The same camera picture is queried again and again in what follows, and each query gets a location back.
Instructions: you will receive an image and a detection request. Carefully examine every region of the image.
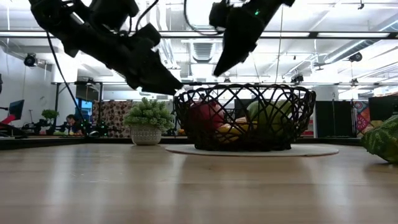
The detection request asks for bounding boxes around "black computer monitor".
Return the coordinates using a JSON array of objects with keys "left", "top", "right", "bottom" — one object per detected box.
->
[{"left": 7, "top": 99, "right": 25, "bottom": 121}]

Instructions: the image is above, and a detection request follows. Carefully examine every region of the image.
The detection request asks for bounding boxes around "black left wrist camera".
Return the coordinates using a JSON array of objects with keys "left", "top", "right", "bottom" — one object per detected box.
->
[{"left": 88, "top": 0, "right": 140, "bottom": 31}]

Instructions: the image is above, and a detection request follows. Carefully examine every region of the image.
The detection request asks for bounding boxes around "black partition panel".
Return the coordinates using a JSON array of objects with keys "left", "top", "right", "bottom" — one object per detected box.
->
[
  {"left": 315, "top": 100, "right": 356, "bottom": 139},
  {"left": 368, "top": 95, "right": 398, "bottom": 122}
]

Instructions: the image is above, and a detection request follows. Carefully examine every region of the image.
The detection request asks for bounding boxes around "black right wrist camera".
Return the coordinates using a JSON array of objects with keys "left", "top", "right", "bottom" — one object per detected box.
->
[{"left": 208, "top": 1, "right": 232, "bottom": 31}]

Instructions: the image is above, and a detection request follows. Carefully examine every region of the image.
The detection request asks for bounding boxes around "round white placemat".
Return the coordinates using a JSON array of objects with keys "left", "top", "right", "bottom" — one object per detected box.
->
[{"left": 164, "top": 143, "right": 340, "bottom": 157}]

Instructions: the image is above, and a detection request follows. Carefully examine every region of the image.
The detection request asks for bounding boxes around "green grape bunch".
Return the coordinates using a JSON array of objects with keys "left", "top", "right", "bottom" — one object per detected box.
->
[{"left": 360, "top": 114, "right": 398, "bottom": 165}]

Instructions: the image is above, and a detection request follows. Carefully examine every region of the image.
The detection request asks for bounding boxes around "black background robot rig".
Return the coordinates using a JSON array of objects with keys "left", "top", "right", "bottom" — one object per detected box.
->
[{"left": 21, "top": 119, "right": 108, "bottom": 138}]

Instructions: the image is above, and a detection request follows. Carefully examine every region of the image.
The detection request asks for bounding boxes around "black wire basket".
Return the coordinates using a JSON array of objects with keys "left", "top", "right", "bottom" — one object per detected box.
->
[{"left": 173, "top": 83, "right": 317, "bottom": 152}]

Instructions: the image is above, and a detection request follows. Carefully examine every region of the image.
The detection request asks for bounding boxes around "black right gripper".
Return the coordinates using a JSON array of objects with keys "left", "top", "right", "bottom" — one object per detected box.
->
[{"left": 212, "top": 0, "right": 281, "bottom": 78}]

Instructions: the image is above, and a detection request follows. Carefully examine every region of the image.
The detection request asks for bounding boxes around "small green background plant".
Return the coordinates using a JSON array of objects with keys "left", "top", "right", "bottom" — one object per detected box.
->
[{"left": 41, "top": 108, "right": 60, "bottom": 121}]

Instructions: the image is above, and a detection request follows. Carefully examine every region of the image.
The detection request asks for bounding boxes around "person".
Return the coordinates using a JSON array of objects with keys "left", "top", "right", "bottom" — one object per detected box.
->
[{"left": 65, "top": 113, "right": 84, "bottom": 136}]

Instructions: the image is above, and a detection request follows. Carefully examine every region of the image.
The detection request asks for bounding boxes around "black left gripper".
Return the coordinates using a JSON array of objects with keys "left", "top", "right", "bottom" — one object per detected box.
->
[{"left": 66, "top": 22, "right": 185, "bottom": 96}]

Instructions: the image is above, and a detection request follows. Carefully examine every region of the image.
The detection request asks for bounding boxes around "black camera cable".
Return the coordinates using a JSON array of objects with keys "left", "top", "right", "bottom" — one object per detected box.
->
[
  {"left": 182, "top": 0, "right": 226, "bottom": 37},
  {"left": 134, "top": 0, "right": 160, "bottom": 34}
]

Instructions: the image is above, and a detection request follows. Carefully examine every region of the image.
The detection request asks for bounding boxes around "red apple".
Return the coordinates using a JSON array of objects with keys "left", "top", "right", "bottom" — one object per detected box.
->
[{"left": 188, "top": 100, "right": 225, "bottom": 132}]

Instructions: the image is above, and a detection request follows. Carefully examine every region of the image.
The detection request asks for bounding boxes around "brown patterned panel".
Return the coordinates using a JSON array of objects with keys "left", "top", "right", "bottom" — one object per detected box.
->
[{"left": 92, "top": 100, "right": 133, "bottom": 139}]

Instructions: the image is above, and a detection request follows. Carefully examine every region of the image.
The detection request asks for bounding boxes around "red background object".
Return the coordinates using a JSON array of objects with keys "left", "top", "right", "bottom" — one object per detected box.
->
[{"left": 0, "top": 113, "right": 17, "bottom": 126}]

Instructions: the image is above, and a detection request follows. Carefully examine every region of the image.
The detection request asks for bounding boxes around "green pear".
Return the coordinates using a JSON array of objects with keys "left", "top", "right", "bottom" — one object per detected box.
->
[{"left": 246, "top": 99, "right": 294, "bottom": 136}]

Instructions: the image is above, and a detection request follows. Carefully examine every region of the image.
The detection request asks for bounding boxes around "green plant in white pot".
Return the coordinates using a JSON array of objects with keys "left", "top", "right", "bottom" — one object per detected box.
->
[{"left": 123, "top": 96, "right": 176, "bottom": 146}]

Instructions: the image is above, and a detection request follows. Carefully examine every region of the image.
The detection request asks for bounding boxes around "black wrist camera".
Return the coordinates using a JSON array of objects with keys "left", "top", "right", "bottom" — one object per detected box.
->
[
  {"left": 88, "top": 0, "right": 140, "bottom": 31},
  {"left": 208, "top": 1, "right": 232, "bottom": 31}
]

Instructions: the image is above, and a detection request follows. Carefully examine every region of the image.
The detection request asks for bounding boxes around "black right camera cable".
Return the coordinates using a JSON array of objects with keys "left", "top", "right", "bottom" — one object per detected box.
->
[{"left": 182, "top": 0, "right": 226, "bottom": 37}]

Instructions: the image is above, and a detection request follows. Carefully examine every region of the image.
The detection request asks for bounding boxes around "colourful patterned poster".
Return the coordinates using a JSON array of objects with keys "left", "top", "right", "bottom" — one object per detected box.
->
[{"left": 354, "top": 100, "right": 385, "bottom": 138}]

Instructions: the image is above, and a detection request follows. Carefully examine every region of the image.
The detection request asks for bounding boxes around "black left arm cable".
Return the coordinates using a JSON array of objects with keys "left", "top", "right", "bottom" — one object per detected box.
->
[{"left": 45, "top": 30, "right": 86, "bottom": 124}]

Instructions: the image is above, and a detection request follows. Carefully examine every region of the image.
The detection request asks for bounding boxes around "black metal stand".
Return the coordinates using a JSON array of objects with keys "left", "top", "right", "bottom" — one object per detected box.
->
[{"left": 50, "top": 80, "right": 104, "bottom": 122}]

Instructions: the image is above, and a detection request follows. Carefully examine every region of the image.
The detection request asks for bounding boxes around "yellow banana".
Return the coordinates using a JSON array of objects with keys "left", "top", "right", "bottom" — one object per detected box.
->
[{"left": 216, "top": 123, "right": 259, "bottom": 144}]

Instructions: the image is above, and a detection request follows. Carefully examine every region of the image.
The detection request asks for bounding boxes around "blue lit screen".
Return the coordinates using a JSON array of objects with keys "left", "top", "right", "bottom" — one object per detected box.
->
[{"left": 75, "top": 98, "right": 93, "bottom": 122}]

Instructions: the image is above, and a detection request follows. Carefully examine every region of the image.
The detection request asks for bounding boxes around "black left camera cable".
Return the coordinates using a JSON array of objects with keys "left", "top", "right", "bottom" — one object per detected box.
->
[{"left": 134, "top": 0, "right": 160, "bottom": 34}]

